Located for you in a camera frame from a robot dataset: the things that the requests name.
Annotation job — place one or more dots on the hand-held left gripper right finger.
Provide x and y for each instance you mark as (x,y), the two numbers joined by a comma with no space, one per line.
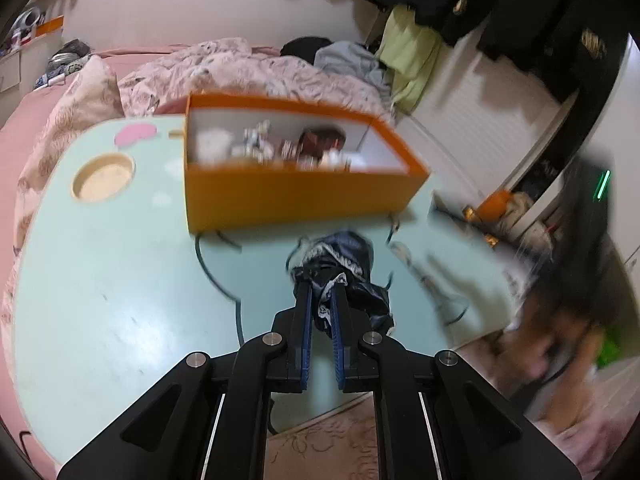
(340,350)

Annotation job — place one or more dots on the grey patterned cloth pile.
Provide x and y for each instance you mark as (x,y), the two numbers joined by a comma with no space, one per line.
(70,52)

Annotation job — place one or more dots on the pink bed sheet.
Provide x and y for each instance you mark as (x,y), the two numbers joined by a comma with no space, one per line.
(30,110)

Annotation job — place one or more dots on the beige cloth bundle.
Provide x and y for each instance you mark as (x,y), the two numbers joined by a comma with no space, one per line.
(522,220)

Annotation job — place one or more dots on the dark blue lace-trimmed cloth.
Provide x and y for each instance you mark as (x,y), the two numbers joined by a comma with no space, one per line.
(350,255)

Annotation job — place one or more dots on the yellow-green hanging garment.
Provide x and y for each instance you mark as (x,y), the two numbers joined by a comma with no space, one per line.
(410,45)

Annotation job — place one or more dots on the black garment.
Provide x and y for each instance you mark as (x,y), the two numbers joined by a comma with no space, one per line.
(305,46)

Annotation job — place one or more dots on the pink floral blanket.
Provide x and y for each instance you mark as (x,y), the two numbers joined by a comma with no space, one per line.
(280,75)

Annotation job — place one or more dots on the white hair dryer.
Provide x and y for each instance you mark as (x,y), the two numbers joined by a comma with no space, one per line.
(27,22)

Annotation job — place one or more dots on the orange bag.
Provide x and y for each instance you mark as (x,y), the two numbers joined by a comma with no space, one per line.
(492,205)

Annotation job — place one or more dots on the orange cardboard box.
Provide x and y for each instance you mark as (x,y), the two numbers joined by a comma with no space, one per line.
(290,200)

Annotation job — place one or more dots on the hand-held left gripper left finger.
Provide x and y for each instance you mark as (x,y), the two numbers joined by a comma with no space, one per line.
(303,360)

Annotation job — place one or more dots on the white drawer cabinet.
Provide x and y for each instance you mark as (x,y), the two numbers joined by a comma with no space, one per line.
(9,72)

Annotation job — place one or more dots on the orange storage box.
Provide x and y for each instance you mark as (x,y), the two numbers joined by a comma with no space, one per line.
(50,26)

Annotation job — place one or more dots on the smartphone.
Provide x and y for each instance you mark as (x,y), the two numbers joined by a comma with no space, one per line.
(480,225)

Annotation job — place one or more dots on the grey-blue garment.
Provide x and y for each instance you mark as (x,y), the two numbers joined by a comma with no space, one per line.
(345,60)

